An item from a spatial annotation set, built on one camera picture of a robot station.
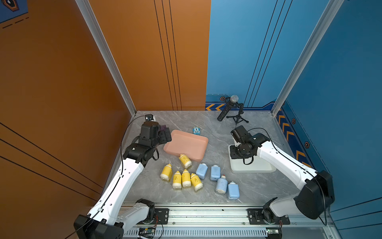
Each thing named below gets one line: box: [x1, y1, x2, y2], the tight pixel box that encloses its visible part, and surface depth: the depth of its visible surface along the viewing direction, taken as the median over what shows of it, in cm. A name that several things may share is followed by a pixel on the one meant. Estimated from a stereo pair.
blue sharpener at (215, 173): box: [209, 164, 222, 181], surface depth 82 cm
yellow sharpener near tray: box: [178, 153, 192, 169], surface depth 87 cm
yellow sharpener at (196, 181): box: [190, 172, 204, 191], surface depth 79 cm
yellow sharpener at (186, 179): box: [181, 169, 191, 188], surface depth 81 cm
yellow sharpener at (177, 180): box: [172, 170, 182, 189], surface depth 80 cm
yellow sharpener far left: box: [160, 163, 173, 182], surface depth 83 cm
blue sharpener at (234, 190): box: [227, 181, 241, 200], surface depth 78 cm
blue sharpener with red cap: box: [215, 174, 228, 195], surface depth 78 cm
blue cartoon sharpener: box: [192, 126, 201, 135], surface depth 107 cm
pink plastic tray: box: [163, 129, 209, 162], surface depth 102 cm
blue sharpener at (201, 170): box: [195, 162, 208, 180], surface depth 84 cm
